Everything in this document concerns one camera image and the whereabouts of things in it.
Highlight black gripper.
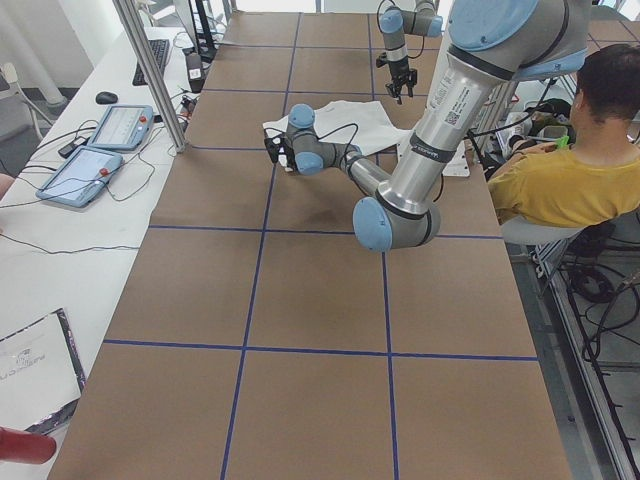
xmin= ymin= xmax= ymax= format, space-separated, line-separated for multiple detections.
xmin=376 ymin=52 xmax=418 ymax=98
xmin=264 ymin=137 xmax=290 ymax=168

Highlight white long-sleeve printed shirt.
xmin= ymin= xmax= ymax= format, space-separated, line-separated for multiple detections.
xmin=263 ymin=100 xmax=410 ymax=156

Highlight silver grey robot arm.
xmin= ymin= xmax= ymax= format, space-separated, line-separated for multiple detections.
xmin=376 ymin=1 xmax=443 ymax=104
xmin=264 ymin=1 xmax=591 ymax=252

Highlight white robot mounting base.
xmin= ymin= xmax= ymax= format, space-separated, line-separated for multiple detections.
xmin=442 ymin=142 xmax=470 ymax=178

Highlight far blue teach pendant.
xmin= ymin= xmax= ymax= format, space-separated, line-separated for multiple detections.
xmin=88 ymin=104 xmax=154 ymax=152

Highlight blue teach pendant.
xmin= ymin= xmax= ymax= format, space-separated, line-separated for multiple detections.
xmin=88 ymin=104 xmax=154 ymax=152
xmin=36 ymin=146 xmax=123 ymax=208

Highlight black computer keyboard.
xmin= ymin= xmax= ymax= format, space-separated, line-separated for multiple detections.
xmin=131 ymin=38 xmax=172 ymax=87

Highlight black computer mouse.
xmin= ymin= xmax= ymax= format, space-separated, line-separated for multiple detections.
xmin=95 ymin=91 xmax=119 ymax=105

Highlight white office chair seat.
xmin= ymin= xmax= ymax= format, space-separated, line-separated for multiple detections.
xmin=500 ymin=216 xmax=584 ymax=245

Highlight near blue teach pendant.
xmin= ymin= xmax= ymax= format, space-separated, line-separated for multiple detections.
xmin=36 ymin=146 xmax=123 ymax=208

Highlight person in yellow shirt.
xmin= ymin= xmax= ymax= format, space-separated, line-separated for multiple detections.
xmin=487 ymin=43 xmax=640 ymax=234

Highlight red cylinder bottle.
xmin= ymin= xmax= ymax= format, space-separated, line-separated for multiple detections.
xmin=1 ymin=427 xmax=57 ymax=465

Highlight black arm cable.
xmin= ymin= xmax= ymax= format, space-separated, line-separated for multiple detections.
xmin=263 ymin=123 xmax=361 ymax=166

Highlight metal post at table edge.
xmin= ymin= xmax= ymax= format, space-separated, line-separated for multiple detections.
xmin=112 ymin=0 xmax=186 ymax=154

